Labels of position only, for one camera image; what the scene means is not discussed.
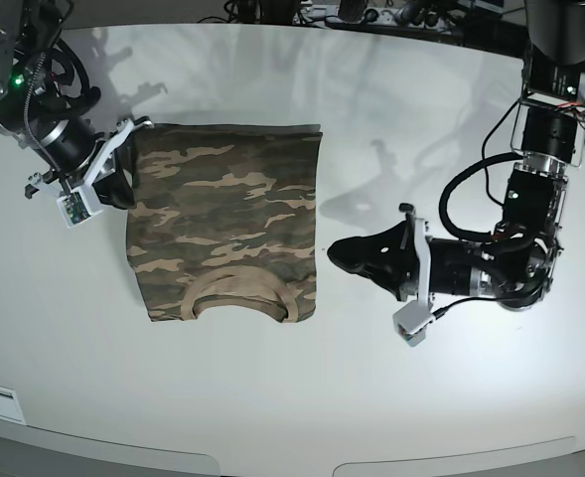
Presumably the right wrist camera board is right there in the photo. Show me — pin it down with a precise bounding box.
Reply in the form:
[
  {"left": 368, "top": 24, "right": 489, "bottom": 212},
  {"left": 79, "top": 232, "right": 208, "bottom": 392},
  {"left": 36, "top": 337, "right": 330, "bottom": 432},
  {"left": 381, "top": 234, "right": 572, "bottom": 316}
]
[{"left": 57, "top": 187, "right": 103, "bottom": 229}]

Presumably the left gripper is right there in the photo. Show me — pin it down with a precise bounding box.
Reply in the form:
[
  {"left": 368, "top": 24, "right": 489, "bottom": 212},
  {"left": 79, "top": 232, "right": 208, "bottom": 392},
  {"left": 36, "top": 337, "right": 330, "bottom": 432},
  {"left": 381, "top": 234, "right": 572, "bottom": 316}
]
[{"left": 326, "top": 202, "right": 445, "bottom": 349}]

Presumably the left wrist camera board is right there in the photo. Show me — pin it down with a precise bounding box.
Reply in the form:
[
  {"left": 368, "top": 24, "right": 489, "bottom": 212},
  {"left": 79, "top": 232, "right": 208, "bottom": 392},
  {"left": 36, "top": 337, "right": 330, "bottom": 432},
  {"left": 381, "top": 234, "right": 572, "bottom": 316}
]
[{"left": 392, "top": 300, "right": 434, "bottom": 347}]

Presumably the black background equipment clutter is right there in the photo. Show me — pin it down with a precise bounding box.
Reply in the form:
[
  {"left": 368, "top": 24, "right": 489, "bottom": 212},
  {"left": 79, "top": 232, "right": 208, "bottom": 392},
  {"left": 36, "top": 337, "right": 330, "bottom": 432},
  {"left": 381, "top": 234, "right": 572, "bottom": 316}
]
[{"left": 198, "top": 1, "right": 585, "bottom": 52}]

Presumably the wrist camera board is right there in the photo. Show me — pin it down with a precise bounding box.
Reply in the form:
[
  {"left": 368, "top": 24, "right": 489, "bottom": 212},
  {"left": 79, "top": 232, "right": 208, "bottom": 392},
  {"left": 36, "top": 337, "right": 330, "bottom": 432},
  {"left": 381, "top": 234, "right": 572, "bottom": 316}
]
[
  {"left": 392, "top": 300, "right": 434, "bottom": 347},
  {"left": 57, "top": 187, "right": 103, "bottom": 229}
]

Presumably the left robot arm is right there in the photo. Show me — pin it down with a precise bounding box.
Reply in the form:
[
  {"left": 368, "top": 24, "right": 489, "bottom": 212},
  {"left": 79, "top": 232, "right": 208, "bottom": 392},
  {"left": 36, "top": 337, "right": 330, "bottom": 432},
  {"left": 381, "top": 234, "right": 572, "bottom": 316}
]
[{"left": 327, "top": 1, "right": 585, "bottom": 345}]

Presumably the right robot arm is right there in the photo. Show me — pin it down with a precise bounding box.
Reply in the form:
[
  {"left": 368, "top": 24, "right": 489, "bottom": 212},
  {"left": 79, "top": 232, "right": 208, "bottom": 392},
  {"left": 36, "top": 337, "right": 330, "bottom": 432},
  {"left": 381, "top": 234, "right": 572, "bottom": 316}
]
[{"left": 0, "top": 1, "right": 154, "bottom": 228}]

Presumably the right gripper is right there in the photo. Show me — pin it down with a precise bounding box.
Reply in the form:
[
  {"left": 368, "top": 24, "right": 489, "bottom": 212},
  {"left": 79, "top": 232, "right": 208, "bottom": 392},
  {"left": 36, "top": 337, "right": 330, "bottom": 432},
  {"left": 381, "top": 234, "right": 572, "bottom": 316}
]
[{"left": 24, "top": 116, "right": 154, "bottom": 217}]

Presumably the camouflage T-shirt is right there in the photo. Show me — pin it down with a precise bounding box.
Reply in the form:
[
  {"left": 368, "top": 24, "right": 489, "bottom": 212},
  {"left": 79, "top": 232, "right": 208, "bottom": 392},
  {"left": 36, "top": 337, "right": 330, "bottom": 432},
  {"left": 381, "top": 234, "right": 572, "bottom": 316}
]
[{"left": 126, "top": 124, "right": 323, "bottom": 323}]

